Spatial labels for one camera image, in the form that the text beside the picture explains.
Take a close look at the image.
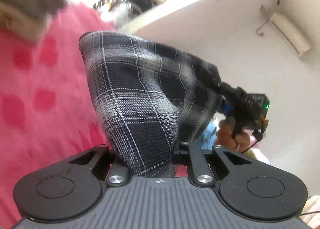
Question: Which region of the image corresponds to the black white plaid shirt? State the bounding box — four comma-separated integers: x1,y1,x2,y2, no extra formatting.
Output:
79,31,221,176

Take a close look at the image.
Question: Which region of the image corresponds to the person right hand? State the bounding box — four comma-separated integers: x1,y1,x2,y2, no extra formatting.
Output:
214,121,251,152

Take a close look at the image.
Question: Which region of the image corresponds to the blue denim garment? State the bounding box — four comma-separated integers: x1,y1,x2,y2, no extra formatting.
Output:
196,119,217,150

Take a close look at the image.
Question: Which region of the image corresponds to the pink floral bed blanket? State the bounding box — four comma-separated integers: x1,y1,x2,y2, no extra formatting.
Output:
1,4,113,228

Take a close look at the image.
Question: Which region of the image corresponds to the black wheelchair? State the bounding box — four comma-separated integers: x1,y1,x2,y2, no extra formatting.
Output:
93,0,167,29

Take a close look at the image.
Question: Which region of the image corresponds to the folded beige garment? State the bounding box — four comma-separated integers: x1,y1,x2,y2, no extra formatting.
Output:
1,2,52,43

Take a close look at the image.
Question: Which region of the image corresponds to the white wall air conditioner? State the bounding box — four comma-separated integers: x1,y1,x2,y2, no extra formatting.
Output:
270,13,312,57

